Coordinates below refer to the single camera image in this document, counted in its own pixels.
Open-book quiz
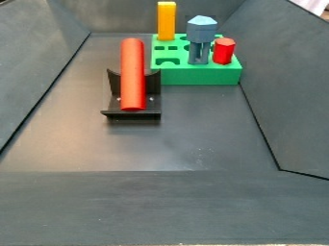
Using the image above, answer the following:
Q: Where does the red cylinder block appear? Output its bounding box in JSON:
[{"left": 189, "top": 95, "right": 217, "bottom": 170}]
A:
[{"left": 121, "top": 38, "right": 147, "bottom": 111}]

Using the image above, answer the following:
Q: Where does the black cradle stand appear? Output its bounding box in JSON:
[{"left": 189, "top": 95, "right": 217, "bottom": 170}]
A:
[{"left": 101, "top": 69, "right": 162, "bottom": 120}]

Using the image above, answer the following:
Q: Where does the green shape sorter base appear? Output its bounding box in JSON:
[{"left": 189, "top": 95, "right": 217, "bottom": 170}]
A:
[{"left": 150, "top": 34, "right": 244, "bottom": 86}]

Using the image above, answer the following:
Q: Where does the red hexagonal block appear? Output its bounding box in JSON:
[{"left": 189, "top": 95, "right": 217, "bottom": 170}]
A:
[{"left": 213, "top": 37, "right": 236, "bottom": 65}]

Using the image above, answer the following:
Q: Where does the blue pentagon block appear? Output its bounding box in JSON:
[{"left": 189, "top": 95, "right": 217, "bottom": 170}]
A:
[{"left": 186, "top": 15, "right": 217, "bottom": 64}]

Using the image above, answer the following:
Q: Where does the yellow rectangular block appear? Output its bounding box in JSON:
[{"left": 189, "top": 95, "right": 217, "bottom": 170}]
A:
[{"left": 157, "top": 1, "right": 177, "bottom": 40}]

